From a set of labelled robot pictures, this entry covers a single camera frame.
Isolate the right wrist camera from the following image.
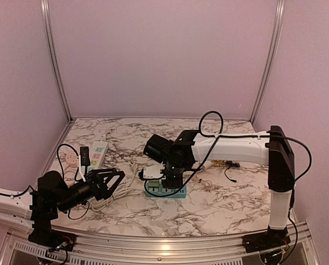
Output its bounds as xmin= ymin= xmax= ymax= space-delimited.
xmin=138 ymin=165 xmax=163 ymax=181

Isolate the right aluminium frame post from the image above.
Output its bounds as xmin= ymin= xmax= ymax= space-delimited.
xmin=250 ymin=0 xmax=285 ymax=124

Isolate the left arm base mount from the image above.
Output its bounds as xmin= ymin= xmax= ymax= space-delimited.
xmin=28 ymin=230 xmax=76 ymax=251

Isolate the front aluminium rail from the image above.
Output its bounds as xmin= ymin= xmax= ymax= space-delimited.
xmin=0 ymin=222 xmax=320 ymax=264

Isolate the pink usb cable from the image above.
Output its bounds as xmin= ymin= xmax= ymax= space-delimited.
xmin=188 ymin=176 xmax=213 ymax=192

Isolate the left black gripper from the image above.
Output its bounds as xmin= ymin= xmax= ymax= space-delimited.
xmin=56 ymin=168 xmax=125 ymax=214

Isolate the left aluminium frame post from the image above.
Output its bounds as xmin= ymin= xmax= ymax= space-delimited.
xmin=40 ymin=0 xmax=73 ymax=123

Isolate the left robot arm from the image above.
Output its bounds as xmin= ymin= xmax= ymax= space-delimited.
xmin=0 ymin=168 xmax=125 ymax=246

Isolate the white multicolour power strip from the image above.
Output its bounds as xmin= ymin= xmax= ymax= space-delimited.
xmin=87 ymin=141 xmax=109 ymax=172

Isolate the black power adapter with cable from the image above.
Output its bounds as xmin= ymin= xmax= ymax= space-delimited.
xmin=224 ymin=161 xmax=241 ymax=183

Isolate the green usb charger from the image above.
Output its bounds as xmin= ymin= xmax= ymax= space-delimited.
xmin=147 ymin=180 xmax=161 ymax=188

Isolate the aluminium frame post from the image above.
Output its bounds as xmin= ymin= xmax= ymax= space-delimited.
xmin=250 ymin=0 xmax=285 ymax=124
xmin=40 ymin=0 xmax=73 ymax=123

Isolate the teal power strip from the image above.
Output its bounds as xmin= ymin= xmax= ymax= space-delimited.
xmin=145 ymin=183 xmax=187 ymax=199

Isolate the pink round socket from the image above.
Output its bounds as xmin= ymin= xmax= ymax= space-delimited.
xmin=65 ymin=152 xmax=78 ymax=168

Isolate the yellow cube socket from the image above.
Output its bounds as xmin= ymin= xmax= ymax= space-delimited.
xmin=211 ymin=160 xmax=226 ymax=166

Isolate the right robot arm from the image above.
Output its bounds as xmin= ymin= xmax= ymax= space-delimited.
xmin=139 ymin=120 xmax=303 ymax=247

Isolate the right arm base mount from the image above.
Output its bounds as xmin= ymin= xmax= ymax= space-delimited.
xmin=242 ymin=231 xmax=291 ymax=253

